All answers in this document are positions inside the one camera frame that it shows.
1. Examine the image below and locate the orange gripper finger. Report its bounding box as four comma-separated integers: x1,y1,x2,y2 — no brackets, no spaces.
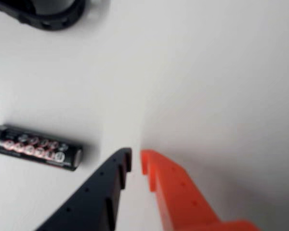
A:
140,149,261,231

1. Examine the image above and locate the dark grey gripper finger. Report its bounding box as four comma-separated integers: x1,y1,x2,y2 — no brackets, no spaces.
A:
35,147,132,231

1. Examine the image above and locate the black AA battery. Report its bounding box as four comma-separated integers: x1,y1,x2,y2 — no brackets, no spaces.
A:
0,122,84,172

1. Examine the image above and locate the black plastic ring clamp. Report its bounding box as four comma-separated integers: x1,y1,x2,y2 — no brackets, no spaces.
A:
0,0,86,31

